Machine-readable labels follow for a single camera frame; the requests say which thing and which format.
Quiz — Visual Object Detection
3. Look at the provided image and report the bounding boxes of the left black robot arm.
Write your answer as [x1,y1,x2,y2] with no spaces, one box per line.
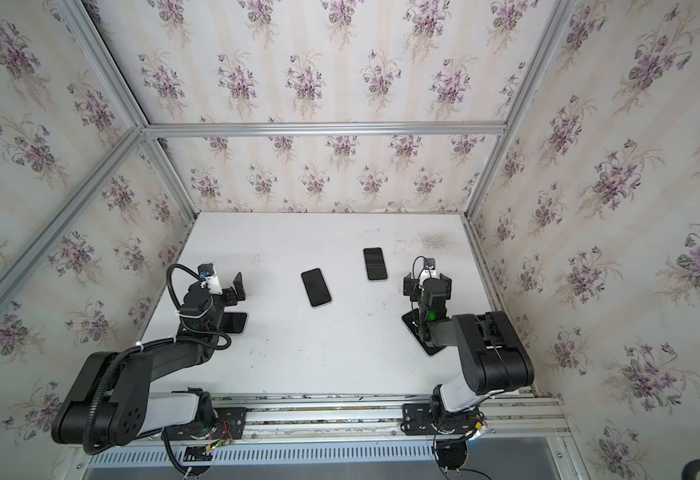
[51,264,246,455]

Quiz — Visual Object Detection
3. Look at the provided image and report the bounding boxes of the aluminium cage frame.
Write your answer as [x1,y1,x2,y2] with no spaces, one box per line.
[0,0,579,349]

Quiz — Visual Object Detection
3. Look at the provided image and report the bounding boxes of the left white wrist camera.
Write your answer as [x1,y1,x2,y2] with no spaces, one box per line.
[198,263,222,295]

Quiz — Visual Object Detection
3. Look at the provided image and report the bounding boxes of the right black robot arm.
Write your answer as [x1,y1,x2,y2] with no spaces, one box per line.
[401,271,535,436]

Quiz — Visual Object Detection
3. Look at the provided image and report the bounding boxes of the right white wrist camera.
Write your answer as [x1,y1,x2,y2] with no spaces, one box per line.
[412,255,438,283]

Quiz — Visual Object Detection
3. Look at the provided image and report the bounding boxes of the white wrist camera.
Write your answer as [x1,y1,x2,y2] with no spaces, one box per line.
[198,263,222,295]
[412,255,438,283]

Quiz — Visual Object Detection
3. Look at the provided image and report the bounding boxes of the phone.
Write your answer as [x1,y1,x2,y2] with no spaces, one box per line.
[301,268,332,308]
[402,309,444,357]
[363,247,388,282]
[221,312,248,335]

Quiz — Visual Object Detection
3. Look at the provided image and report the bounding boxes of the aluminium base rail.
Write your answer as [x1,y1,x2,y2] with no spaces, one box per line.
[66,389,573,448]

